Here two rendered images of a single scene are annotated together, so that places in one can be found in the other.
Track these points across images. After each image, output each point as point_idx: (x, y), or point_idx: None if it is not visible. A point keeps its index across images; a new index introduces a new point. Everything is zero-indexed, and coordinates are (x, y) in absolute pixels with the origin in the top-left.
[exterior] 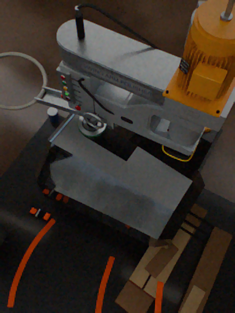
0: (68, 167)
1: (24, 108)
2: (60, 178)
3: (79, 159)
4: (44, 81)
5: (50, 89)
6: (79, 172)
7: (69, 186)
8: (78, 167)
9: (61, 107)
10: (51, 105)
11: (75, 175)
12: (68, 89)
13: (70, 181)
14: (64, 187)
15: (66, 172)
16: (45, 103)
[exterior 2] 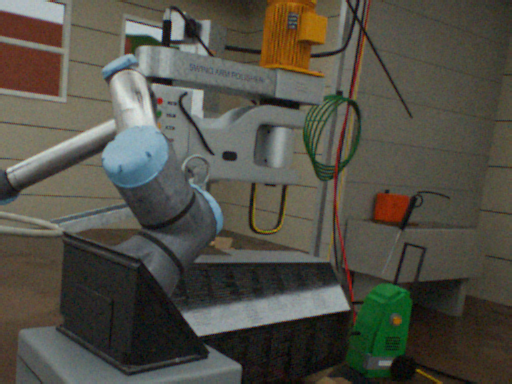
0: (183, 285)
1: (59, 234)
2: (185, 310)
3: (191, 265)
4: (44, 220)
5: (68, 216)
6: (204, 282)
7: (206, 315)
8: (197, 276)
9: (114, 215)
10: (93, 222)
11: (201, 291)
12: (161, 126)
13: (202, 306)
14: (201, 322)
15: (186, 294)
16: (83, 222)
